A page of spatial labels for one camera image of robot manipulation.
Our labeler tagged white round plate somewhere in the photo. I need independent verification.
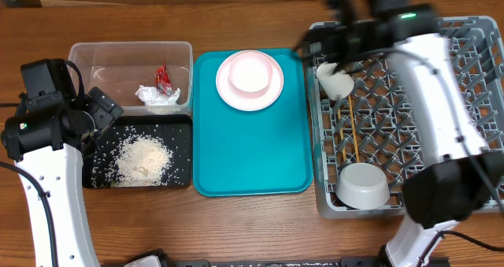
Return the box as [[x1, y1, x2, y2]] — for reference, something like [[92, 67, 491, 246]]
[[216, 50, 284, 111]]

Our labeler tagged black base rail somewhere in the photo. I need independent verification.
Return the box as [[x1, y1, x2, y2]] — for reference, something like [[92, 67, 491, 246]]
[[102, 249, 450, 267]]

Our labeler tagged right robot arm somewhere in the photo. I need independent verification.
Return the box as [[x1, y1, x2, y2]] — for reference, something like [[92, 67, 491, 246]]
[[301, 3, 503, 266]]

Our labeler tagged pink shallow bowl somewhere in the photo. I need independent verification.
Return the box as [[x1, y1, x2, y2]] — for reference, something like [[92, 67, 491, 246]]
[[229, 51, 272, 94]]

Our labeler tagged grey dishwasher rack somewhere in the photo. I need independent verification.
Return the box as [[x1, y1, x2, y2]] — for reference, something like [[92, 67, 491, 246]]
[[305, 16, 503, 219]]

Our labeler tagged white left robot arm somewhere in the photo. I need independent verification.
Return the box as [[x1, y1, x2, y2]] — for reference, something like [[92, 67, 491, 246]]
[[1, 87, 123, 266]]

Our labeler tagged black rectangular tray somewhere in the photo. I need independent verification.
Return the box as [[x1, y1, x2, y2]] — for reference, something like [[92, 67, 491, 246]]
[[81, 114, 194, 189]]

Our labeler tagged pile of rice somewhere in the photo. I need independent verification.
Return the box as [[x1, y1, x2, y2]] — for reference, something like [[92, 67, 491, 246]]
[[92, 124, 192, 188]]

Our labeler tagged grey bowl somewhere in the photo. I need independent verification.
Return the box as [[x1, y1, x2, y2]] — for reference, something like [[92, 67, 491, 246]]
[[335, 163, 390, 210]]

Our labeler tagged white napkin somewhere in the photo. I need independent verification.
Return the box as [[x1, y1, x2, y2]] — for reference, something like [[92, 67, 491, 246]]
[[135, 85, 180, 106]]

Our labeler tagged clear plastic storage bin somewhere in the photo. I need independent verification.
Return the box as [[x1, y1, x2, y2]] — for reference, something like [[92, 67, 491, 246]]
[[68, 41, 193, 116]]

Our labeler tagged white cup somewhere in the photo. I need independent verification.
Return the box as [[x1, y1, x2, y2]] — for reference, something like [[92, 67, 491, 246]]
[[316, 62, 354, 101]]

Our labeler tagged red snack wrapper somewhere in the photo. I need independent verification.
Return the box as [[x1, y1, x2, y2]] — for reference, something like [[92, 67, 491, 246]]
[[155, 65, 173, 96]]

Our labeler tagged teal serving tray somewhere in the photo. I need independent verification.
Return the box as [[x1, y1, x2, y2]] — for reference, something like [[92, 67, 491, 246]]
[[192, 49, 313, 197]]

